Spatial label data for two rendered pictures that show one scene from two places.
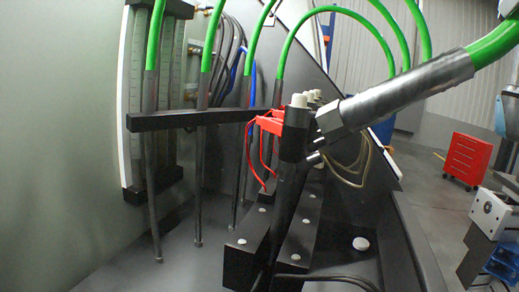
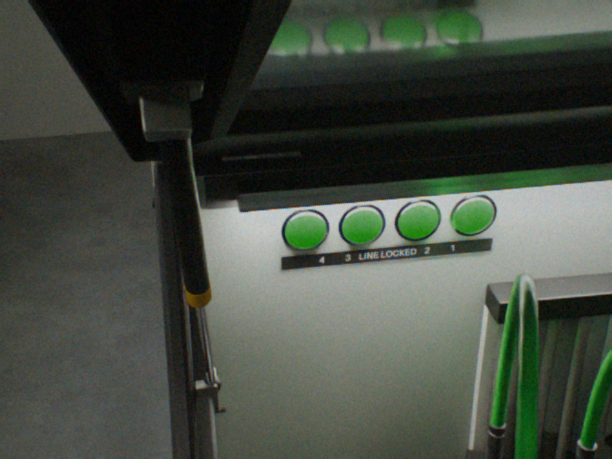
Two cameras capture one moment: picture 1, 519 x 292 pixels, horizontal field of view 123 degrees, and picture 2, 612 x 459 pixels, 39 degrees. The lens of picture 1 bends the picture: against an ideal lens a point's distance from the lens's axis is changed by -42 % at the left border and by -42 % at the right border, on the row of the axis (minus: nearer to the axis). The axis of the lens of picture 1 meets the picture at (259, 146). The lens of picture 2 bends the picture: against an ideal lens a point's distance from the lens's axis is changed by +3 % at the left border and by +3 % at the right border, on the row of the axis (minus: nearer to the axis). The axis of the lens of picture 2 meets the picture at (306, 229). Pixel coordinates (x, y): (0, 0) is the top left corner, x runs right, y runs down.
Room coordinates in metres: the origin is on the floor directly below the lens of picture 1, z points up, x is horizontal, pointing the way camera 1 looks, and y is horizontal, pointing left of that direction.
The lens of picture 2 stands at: (-0.20, -0.39, 1.82)
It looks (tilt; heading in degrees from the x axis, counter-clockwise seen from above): 30 degrees down; 64
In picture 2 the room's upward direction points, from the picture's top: straight up
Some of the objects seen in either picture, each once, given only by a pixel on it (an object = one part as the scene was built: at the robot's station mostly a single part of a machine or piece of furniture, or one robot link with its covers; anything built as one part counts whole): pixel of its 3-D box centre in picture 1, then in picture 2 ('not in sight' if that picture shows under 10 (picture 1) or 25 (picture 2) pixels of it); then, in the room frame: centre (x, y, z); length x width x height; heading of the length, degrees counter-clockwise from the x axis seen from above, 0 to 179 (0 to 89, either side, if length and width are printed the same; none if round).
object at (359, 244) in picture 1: (360, 244); not in sight; (0.41, -0.26, 0.84); 0.04 x 0.04 x 0.01
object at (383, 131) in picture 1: (368, 122); not in sight; (4.83, -2.24, 0.51); 1.20 x 0.85 x 1.02; 78
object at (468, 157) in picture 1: (467, 161); not in sight; (2.99, -3.59, 0.43); 0.70 x 0.46 x 0.86; 15
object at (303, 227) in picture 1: (287, 227); not in sight; (0.36, -0.07, 0.91); 0.34 x 0.10 x 0.15; 164
